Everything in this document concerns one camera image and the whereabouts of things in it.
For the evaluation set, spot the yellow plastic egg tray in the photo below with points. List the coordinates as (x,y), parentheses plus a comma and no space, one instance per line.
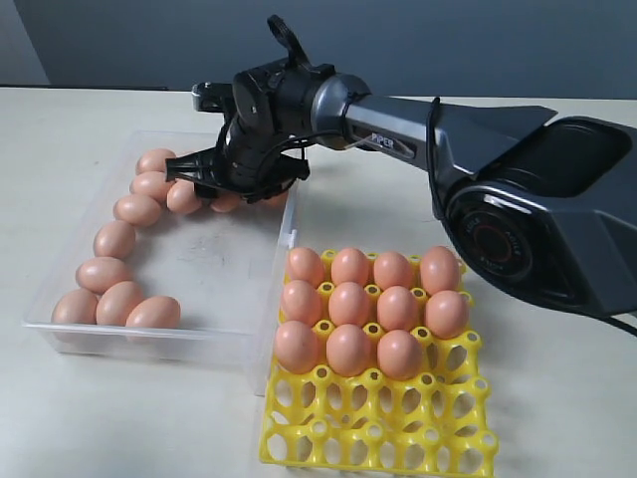
(434,423)

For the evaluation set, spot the brown egg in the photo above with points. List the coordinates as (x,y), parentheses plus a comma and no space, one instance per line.
(115,239)
(160,312)
(296,347)
(76,307)
(117,302)
(138,210)
(301,302)
(446,314)
(397,309)
(350,265)
(390,269)
(305,264)
(225,203)
(152,184)
(399,355)
(100,273)
(182,199)
(349,304)
(439,270)
(154,160)
(276,201)
(348,350)

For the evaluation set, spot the clear plastic egg bin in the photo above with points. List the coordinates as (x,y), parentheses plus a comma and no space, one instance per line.
(226,271)

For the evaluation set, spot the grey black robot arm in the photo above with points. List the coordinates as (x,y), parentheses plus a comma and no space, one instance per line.
(540,206)

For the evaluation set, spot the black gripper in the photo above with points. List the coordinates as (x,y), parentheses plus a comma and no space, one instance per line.
(243,162)

